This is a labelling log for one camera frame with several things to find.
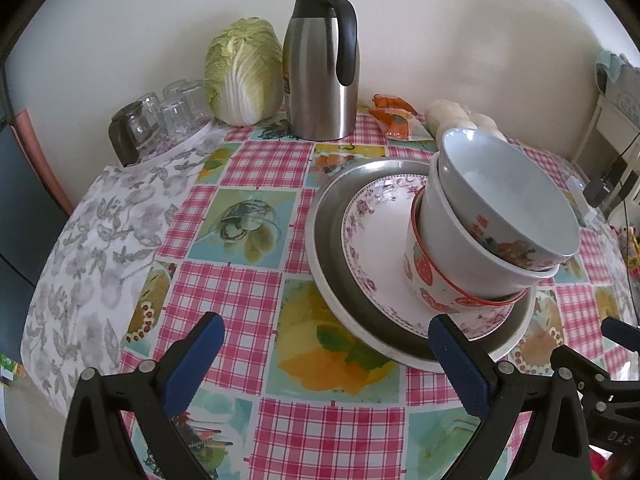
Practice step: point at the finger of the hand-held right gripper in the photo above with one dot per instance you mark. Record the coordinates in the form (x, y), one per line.
(622, 332)
(585, 365)

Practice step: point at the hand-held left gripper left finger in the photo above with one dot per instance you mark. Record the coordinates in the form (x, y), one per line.
(192, 370)

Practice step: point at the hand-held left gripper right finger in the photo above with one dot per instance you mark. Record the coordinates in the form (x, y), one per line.
(460, 365)

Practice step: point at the strawberry print bowl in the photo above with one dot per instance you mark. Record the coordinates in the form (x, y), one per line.
(425, 275)

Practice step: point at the white square bowl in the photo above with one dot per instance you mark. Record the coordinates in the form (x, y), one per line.
(450, 240)

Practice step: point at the pink floral round plate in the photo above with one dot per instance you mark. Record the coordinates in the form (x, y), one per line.
(380, 240)

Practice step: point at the large stainless steel basin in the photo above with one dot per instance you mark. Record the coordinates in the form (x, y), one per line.
(330, 260)

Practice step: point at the small pale blue bowl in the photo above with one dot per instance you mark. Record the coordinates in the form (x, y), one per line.
(515, 195)

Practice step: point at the pink checked printed tablecloth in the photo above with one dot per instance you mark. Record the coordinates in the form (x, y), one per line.
(240, 300)

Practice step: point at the black power adapter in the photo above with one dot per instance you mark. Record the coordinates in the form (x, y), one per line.
(595, 191)

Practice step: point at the white power strip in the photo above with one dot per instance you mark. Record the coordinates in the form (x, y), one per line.
(575, 190)

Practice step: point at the grey floral cloth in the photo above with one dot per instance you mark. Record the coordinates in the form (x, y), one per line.
(85, 260)

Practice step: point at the green printed packet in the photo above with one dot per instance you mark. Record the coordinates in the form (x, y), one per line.
(10, 367)

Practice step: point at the dark blue cabinet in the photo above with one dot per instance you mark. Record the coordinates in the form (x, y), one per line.
(25, 240)

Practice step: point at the dark brown glass jug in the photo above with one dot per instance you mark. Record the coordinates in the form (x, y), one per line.
(120, 140)

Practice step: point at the orange snack packet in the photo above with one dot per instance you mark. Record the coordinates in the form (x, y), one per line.
(400, 122)

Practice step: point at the clear drinking glass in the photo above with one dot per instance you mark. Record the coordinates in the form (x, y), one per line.
(175, 120)
(175, 90)
(148, 102)
(197, 105)

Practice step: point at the bag of steamed buns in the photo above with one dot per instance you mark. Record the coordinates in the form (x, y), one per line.
(450, 112)

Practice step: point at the teal cloth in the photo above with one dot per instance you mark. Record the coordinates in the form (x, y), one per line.
(612, 65)

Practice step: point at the pink board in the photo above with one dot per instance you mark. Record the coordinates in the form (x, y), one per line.
(35, 150)

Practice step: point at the napa cabbage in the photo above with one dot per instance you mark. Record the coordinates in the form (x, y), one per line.
(240, 75)

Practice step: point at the stainless steel thermos jug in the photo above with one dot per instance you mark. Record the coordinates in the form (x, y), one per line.
(315, 85)

